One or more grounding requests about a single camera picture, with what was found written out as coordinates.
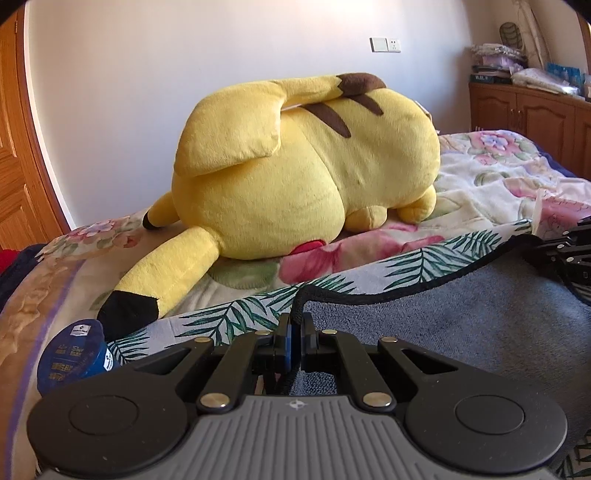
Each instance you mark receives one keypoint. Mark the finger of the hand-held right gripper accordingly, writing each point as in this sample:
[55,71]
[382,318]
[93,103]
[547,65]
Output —
[565,241]
[575,277]

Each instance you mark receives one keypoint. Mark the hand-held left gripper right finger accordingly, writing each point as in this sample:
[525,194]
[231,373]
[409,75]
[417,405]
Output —
[308,344]

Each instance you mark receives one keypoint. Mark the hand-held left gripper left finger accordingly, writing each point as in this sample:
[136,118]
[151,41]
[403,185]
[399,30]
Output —
[287,354]

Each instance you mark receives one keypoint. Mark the leaf print towel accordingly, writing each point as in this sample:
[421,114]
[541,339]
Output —
[438,314]

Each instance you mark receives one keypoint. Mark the floral blanket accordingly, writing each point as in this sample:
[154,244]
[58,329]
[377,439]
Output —
[485,177]

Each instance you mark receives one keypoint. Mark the wooden cabinet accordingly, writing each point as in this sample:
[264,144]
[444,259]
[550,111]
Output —
[521,108]

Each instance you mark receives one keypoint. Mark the white folded cloth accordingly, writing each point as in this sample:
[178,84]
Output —
[545,79]

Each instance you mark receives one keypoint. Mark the light blue packet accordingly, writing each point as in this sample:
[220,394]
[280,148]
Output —
[565,73]

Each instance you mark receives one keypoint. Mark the yellow plush toy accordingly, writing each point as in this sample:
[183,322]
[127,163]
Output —
[295,175]

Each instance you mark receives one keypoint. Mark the stack of folded cloths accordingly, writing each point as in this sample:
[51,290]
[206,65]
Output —
[496,64]

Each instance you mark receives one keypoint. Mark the white hanging bag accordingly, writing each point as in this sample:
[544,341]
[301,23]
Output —
[531,32]

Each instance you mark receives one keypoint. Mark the green striped cap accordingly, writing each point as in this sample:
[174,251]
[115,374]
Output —
[510,36]

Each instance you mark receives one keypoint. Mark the blue round packet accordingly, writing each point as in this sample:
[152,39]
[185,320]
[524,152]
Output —
[69,357]

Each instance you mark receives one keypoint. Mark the dark navy cloth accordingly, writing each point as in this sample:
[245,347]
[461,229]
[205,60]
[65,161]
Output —
[21,281]

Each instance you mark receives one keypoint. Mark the red cloth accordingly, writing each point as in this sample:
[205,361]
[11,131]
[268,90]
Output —
[7,261]

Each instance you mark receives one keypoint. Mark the wooden door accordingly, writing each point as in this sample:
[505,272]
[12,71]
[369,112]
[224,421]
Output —
[18,152]

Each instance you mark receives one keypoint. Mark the white wall socket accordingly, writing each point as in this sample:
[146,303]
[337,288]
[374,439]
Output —
[393,44]

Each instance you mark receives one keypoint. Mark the white wall switch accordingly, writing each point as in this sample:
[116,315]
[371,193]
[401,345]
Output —
[377,44]

